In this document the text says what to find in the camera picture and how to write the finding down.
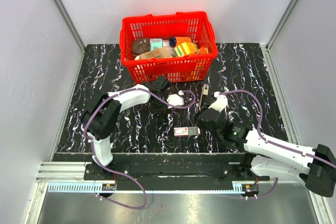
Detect orange cylinder can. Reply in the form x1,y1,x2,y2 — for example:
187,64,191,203
169,36,192,48

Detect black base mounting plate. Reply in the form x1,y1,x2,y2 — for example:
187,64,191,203
83,163,270,182

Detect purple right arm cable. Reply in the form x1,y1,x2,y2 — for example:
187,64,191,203
219,89,336,200

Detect staple box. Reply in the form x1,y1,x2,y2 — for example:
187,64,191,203
174,126,201,136

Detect teal small box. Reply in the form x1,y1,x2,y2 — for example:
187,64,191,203
150,38,163,51

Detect orange packet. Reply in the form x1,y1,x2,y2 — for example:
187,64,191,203
195,47,208,55

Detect red plastic basket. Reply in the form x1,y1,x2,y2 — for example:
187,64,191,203
119,11,218,83

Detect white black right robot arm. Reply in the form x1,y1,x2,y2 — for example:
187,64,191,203
196,108,335,198

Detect brown round item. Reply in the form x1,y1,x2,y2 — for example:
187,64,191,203
131,37,151,55

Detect cardboard box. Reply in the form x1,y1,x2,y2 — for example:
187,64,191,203
135,47,173,60

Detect yellow green striped box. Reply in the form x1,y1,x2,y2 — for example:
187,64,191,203
174,42,198,57

